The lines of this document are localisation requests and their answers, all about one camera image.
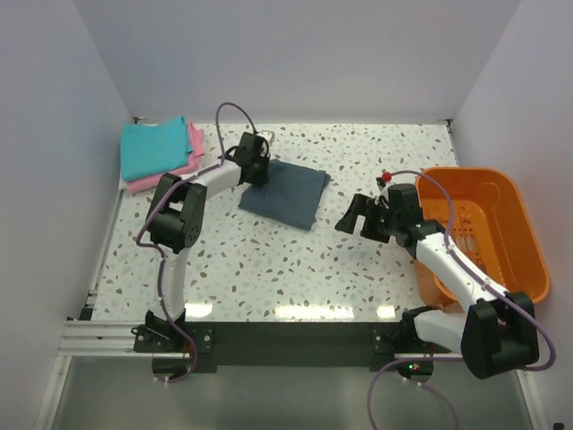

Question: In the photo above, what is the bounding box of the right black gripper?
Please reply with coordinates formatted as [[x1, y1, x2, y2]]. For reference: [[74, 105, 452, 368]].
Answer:
[[334, 193, 400, 244]]

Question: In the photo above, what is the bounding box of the slate blue t-shirt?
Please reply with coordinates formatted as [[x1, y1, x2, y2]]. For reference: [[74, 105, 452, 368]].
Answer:
[[238, 159, 330, 231]]

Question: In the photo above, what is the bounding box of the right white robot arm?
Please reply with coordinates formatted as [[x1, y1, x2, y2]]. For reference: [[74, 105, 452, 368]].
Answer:
[[350, 184, 539, 379]]

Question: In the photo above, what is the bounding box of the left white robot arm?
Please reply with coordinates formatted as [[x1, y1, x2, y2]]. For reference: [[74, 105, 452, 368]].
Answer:
[[145, 132, 330, 351]]

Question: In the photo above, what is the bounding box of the pink folded t-shirt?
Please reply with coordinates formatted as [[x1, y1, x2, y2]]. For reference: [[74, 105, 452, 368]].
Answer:
[[125, 120, 206, 195]]

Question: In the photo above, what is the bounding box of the teal folded t-shirt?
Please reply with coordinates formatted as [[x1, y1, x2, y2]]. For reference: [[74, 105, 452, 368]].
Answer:
[[120, 116, 192, 182]]

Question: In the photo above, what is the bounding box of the orange plastic basket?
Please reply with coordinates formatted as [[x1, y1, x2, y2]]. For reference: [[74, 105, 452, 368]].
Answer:
[[415, 167, 551, 304]]

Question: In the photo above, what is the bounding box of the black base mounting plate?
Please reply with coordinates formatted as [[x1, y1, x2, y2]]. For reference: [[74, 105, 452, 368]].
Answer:
[[133, 320, 452, 374]]

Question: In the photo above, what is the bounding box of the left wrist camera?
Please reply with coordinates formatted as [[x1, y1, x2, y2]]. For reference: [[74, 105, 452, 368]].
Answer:
[[259, 130, 275, 145]]

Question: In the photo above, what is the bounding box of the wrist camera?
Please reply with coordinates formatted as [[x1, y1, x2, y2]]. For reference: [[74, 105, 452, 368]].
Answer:
[[376, 171, 394, 198], [259, 130, 275, 145]]

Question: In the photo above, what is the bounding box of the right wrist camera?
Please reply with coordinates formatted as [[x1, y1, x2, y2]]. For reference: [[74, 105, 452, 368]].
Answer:
[[376, 171, 394, 198]]

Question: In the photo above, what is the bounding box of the aluminium front rail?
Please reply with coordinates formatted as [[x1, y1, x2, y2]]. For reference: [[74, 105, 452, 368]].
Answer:
[[56, 318, 532, 358]]

